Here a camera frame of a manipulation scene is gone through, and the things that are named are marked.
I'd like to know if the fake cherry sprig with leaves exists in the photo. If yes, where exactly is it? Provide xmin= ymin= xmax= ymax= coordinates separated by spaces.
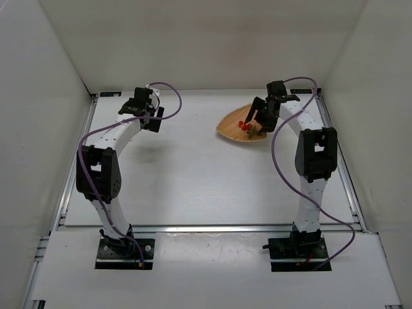
xmin=241 ymin=124 xmax=263 ymax=140

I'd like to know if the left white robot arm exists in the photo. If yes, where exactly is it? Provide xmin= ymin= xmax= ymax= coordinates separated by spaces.
xmin=76 ymin=86 xmax=164 ymax=261

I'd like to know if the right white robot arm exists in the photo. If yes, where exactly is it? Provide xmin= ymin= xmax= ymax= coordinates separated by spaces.
xmin=245 ymin=80 xmax=337 ymax=258

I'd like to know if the woven bamboo fruit bowl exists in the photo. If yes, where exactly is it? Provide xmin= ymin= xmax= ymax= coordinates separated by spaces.
xmin=216 ymin=104 xmax=267 ymax=142

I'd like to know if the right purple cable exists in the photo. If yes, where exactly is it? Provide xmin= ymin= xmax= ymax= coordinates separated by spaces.
xmin=271 ymin=76 xmax=356 ymax=270

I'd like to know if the purple cable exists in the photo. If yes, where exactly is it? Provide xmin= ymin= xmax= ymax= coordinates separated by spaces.
xmin=271 ymin=76 xmax=356 ymax=270
xmin=78 ymin=80 xmax=183 ymax=270

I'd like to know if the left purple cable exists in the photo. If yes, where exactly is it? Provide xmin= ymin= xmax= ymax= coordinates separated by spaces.
xmin=78 ymin=80 xmax=183 ymax=270

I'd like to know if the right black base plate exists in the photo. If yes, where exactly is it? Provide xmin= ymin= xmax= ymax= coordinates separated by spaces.
xmin=262 ymin=238 xmax=332 ymax=272

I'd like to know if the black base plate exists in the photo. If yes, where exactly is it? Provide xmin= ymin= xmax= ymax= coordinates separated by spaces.
xmin=262 ymin=238 xmax=332 ymax=272
xmin=95 ymin=238 xmax=155 ymax=270

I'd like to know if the front aluminium rail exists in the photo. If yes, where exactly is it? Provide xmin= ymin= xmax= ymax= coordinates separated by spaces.
xmin=57 ymin=223 xmax=363 ymax=233

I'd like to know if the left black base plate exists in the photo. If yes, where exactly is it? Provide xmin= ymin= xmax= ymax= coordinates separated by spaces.
xmin=95 ymin=238 xmax=155 ymax=270

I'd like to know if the left aluminium rail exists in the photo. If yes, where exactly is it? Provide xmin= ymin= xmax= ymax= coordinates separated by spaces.
xmin=22 ymin=93 xmax=99 ymax=309

